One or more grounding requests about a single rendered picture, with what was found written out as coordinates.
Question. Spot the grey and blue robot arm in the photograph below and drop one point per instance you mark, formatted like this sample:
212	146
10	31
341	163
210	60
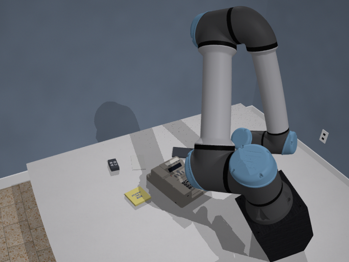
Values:
243	164

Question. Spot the yellow sticky note pad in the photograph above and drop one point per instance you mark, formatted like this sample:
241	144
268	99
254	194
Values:
137	196

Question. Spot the beige telephone handset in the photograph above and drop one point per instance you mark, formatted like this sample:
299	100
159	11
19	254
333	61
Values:
177	187

